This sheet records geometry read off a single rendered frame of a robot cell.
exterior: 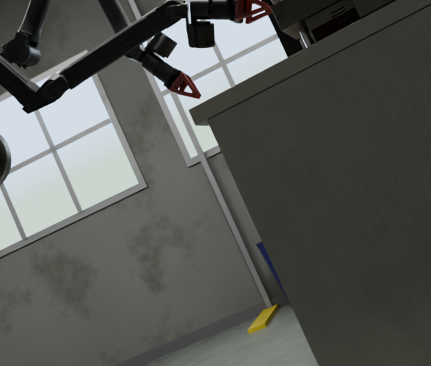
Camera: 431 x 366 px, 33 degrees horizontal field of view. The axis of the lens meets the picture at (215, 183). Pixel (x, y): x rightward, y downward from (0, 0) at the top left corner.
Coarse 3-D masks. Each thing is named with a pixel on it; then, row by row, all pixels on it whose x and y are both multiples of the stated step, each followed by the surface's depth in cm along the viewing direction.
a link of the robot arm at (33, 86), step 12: (0, 60) 192; (0, 72) 192; (12, 72) 193; (0, 84) 194; (12, 84) 194; (24, 84) 193; (36, 84) 198; (24, 96) 194; (36, 96) 193; (60, 96) 193; (24, 108) 194; (36, 108) 194
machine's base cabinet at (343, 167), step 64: (320, 64) 153; (384, 64) 149; (256, 128) 158; (320, 128) 154; (384, 128) 149; (256, 192) 159; (320, 192) 154; (384, 192) 150; (320, 256) 155; (384, 256) 151; (320, 320) 156; (384, 320) 152
